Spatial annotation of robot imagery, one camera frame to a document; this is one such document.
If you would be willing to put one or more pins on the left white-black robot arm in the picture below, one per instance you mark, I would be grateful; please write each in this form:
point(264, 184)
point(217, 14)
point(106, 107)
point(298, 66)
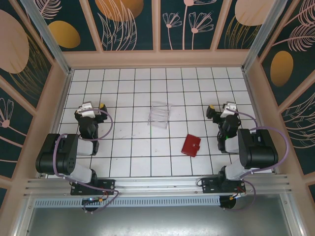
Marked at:
point(61, 152)

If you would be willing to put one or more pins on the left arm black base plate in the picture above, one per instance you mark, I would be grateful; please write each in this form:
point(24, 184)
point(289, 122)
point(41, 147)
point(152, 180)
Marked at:
point(108, 186)

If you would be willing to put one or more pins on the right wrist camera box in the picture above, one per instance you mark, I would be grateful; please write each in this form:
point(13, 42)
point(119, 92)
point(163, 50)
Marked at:
point(229, 109)

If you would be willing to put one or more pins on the aluminium mounting rail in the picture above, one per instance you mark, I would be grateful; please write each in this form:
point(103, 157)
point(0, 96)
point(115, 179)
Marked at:
point(160, 184)

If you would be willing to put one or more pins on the aluminium frame post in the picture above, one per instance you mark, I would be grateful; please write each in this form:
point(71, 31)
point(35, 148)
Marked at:
point(261, 37)
point(49, 37)

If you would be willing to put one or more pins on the red card holder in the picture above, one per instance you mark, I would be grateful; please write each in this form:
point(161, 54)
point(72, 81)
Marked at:
point(190, 146)

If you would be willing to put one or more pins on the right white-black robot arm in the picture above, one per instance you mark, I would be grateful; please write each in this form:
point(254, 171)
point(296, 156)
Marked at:
point(258, 152)

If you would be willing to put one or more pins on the grey metal panel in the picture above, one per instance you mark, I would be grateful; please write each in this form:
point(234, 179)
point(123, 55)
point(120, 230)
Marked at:
point(160, 221)

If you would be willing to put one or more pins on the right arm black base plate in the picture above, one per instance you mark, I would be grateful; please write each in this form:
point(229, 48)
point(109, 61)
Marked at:
point(209, 186)

